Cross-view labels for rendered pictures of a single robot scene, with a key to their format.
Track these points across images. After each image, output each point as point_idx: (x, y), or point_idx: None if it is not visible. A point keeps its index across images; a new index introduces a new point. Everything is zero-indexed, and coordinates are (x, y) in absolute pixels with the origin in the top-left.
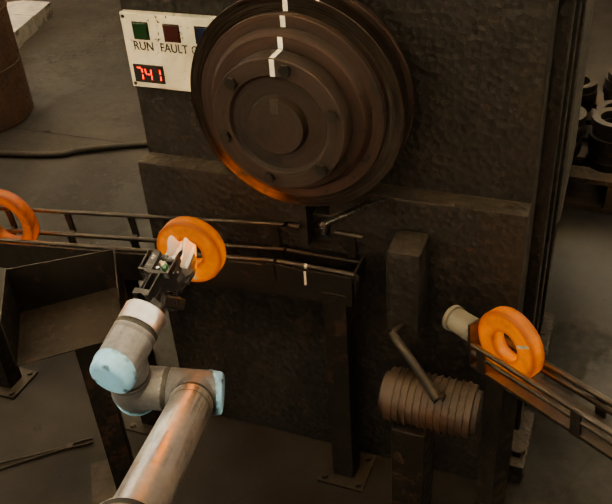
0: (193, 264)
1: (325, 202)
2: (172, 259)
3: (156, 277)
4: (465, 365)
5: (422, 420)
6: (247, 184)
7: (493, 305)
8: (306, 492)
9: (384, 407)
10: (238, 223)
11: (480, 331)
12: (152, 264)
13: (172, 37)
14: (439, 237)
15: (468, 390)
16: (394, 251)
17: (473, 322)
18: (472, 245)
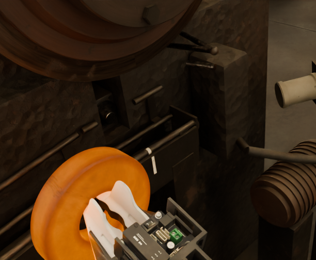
0: (148, 213)
1: (162, 44)
2: (169, 213)
3: (204, 255)
4: (240, 156)
5: None
6: (13, 111)
7: (254, 83)
8: None
9: (297, 211)
10: (20, 177)
11: None
12: (159, 249)
13: None
14: (217, 42)
15: None
16: (228, 62)
17: None
18: (239, 33)
